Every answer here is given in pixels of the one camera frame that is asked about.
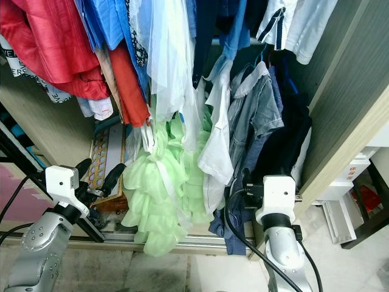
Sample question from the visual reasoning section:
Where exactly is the light green ruffled dress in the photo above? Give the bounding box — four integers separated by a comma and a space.
123, 91, 210, 257

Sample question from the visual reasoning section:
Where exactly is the plain white hanging shirt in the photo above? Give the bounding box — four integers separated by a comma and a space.
201, 58, 238, 214

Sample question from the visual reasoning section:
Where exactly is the white and pink garment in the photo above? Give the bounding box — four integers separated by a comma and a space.
79, 94, 115, 121

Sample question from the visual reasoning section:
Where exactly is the dark navy hanging garment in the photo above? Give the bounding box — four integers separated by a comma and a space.
249, 61, 314, 189

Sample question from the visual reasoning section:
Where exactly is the black framed sliding wardrobe door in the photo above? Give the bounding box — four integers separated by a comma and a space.
0, 103, 104, 244

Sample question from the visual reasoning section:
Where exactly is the grey denim shirt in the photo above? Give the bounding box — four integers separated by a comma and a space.
210, 61, 283, 256

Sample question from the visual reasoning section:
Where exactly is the white drawer unit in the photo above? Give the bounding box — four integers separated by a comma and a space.
313, 146, 377, 244

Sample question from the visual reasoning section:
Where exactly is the orange-red hanging garment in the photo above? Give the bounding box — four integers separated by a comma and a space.
109, 43, 151, 128

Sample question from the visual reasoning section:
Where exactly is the small red item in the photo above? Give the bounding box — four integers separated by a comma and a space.
356, 186, 384, 214

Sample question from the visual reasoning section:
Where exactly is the white garment with black letters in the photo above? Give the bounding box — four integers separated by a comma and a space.
0, 35, 74, 104

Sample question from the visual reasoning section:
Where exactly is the red hanging garment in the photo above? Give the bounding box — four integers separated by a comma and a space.
0, 0, 111, 102

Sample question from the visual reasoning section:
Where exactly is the white sheer hanging dress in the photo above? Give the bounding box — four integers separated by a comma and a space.
140, 0, 204, 153

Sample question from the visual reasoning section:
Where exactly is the bright blue hanging shirt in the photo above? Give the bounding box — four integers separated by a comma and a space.
82, 0, 153, 92

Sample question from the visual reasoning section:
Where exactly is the beige wooden wardrobe side panel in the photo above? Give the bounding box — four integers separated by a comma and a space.
246, 0, 389, 262

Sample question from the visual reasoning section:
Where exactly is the blue denim hanging shirt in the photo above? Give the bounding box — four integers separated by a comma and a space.
210, 0, 253, 61

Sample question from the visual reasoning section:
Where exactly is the white shirt with navy stripes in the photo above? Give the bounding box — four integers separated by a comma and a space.
255, 0, 341, 66

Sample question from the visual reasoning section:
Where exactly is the colourful ring patterned board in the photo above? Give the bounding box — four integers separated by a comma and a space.
88, 119, 128, 195

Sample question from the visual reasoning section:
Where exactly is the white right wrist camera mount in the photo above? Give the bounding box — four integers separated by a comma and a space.
255, 175, 298, 227

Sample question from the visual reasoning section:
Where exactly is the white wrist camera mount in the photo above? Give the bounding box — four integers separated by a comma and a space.
45, 165, 88, 211
255, 175, 298, 227

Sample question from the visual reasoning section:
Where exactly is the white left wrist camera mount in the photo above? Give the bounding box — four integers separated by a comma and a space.
45, 165, 88, 211

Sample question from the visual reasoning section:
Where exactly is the silver wardrobe floor rail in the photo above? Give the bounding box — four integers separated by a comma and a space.
0, 231, 256, 256

